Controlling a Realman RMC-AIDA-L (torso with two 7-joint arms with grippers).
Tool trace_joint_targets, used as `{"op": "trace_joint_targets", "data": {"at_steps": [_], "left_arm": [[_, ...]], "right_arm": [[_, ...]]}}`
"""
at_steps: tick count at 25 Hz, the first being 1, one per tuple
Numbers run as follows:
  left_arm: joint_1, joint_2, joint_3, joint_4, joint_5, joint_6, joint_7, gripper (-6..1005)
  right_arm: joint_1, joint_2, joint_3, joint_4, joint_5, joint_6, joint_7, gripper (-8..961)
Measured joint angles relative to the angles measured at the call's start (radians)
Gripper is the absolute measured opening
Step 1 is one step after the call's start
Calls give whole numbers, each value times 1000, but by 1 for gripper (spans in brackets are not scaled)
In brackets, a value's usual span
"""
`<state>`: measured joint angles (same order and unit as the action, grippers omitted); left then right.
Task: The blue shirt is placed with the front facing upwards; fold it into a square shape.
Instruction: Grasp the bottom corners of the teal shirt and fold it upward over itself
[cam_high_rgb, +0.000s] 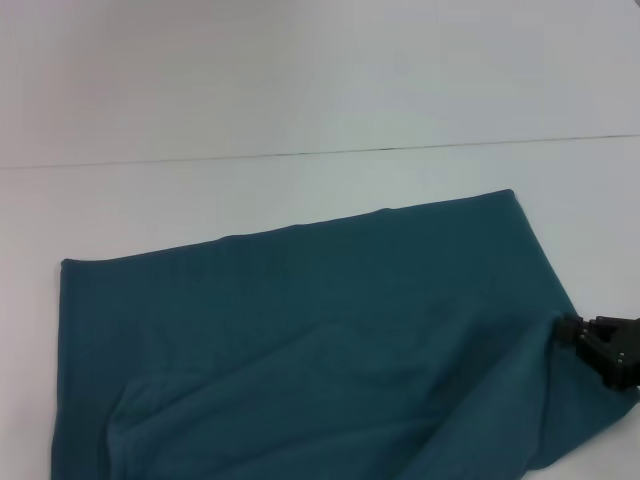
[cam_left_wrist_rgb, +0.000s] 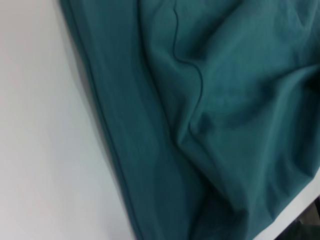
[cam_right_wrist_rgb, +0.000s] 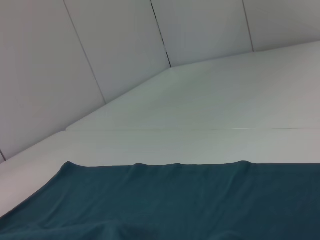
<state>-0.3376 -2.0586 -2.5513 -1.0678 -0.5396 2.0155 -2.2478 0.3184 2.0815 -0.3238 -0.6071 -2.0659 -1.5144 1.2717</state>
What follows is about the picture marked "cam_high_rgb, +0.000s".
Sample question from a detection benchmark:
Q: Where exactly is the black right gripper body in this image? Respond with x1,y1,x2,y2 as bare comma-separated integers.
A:
574,314,640,391

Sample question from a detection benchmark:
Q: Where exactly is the teal blue FREE t-shirt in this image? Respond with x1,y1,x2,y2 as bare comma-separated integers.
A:
49,188,640,480

